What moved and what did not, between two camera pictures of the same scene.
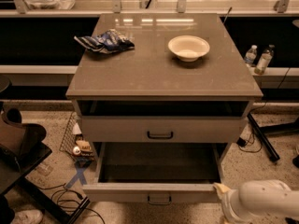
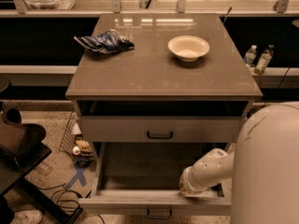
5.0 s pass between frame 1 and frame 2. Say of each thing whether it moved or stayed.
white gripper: moved
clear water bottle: stayed
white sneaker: stayed
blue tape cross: stayed
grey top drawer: stayed
